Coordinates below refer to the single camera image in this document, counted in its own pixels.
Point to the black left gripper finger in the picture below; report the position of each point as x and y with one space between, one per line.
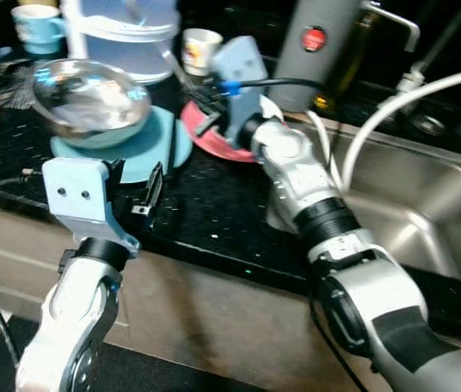
117 169
153 192

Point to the stainless steel bowl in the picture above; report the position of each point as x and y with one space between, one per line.
91 98

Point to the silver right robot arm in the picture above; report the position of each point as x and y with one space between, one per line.
377 294

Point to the grey kitchen base cabinet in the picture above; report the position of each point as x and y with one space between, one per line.
214 327

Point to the pink plate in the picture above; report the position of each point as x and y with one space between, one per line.
206 147

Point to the light blue plate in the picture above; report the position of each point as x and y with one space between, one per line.
161 139

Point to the white printed mug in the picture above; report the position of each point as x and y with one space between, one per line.
201 49

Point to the white translucent food container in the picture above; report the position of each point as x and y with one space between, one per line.
120 16
124 59

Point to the grey thermos bottle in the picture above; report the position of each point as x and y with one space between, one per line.
320 65

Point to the dark oil bottle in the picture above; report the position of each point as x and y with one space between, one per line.
356 49

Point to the light blue mug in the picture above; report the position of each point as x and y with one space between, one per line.
38 24

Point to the stainless steel sink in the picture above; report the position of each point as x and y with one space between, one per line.
426 212

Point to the metal sink strainer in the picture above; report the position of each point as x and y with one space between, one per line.
427 124

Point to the chrome tap pipe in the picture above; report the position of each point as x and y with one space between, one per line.
414 79

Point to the chrome faucet spout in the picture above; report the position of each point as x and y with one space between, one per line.
401 20

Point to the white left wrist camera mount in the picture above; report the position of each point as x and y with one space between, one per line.
79 192

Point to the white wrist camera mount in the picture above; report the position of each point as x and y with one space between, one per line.
238 61
79 192

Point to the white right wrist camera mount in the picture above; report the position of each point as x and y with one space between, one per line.
238 61

